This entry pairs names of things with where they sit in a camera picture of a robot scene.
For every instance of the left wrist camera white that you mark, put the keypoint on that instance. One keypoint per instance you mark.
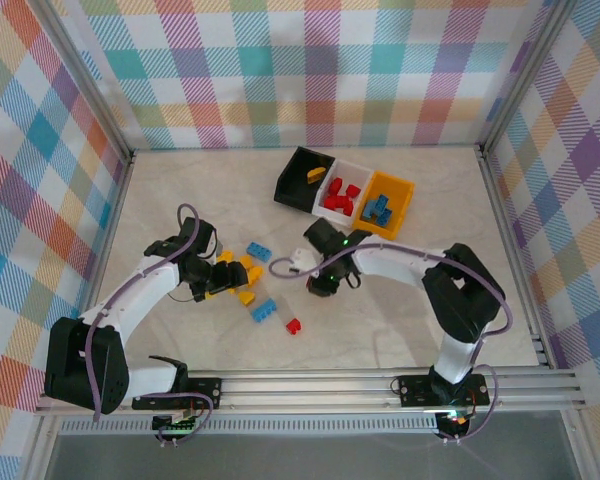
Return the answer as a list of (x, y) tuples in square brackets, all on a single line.
[(211, 247)]

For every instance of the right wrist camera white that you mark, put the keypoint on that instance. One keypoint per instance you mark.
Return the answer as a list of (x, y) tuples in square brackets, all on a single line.
[(302, 259)]

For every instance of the small red lego brick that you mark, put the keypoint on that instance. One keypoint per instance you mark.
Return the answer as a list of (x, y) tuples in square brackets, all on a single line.
[(293, 326)]

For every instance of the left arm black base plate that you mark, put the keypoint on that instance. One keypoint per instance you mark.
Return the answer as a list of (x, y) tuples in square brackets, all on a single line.
[(205, 392)]

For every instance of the right aluminium side rail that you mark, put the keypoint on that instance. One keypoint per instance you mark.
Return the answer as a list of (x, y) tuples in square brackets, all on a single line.
[(505, 225)]

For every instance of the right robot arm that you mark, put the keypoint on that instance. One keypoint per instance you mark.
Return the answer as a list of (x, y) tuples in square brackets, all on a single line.
[(460, 295)]

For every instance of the white plastic bin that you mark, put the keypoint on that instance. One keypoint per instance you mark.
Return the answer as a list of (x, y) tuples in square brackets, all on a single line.
[(347, 169)]

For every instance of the black plastic bin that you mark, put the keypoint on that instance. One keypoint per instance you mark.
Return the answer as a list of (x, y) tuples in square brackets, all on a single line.
[(295, 185)]

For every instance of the left controller board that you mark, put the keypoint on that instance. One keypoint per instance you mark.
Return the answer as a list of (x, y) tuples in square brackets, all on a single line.
[(175, 427)]

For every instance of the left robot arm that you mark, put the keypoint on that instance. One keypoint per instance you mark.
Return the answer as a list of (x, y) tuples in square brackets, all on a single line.
[(80, 365)]

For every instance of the left aluminium frame post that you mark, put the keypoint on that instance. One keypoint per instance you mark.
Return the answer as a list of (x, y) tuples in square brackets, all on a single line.
[(87, 80)]

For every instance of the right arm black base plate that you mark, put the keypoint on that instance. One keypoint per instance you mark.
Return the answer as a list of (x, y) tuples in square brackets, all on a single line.
[(415, 390)]

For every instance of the yellow plastic bin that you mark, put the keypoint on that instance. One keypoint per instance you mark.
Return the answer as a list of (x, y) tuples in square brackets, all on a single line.
[(395, 192)]

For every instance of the controller board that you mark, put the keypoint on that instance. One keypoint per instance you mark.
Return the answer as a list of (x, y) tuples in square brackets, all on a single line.
[(175, 427), (455, 422)]

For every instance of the right controller board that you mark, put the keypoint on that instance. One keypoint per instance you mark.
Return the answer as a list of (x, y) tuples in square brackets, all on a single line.
[(455, 422)]

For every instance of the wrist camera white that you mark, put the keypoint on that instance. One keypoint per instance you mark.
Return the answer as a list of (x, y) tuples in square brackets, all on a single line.
[(211, 247), (302, 259)]

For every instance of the aluminium side rail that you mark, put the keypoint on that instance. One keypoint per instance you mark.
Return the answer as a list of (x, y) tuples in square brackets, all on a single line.
[(505, 225), (111, 225)]

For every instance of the aluminium mounting rail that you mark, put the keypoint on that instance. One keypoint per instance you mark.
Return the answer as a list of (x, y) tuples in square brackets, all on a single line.
[(305, 392)]

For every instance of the aluminium frame post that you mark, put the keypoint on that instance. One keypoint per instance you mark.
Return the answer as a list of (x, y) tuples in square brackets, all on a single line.
[(87, 80), (522, 75)]

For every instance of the right aluminium frame post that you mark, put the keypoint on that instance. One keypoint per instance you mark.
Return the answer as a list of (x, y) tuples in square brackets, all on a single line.
[(522, 75)]

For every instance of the left aluminium side rail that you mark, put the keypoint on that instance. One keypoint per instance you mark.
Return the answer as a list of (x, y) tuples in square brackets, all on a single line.
[(111, 225)]

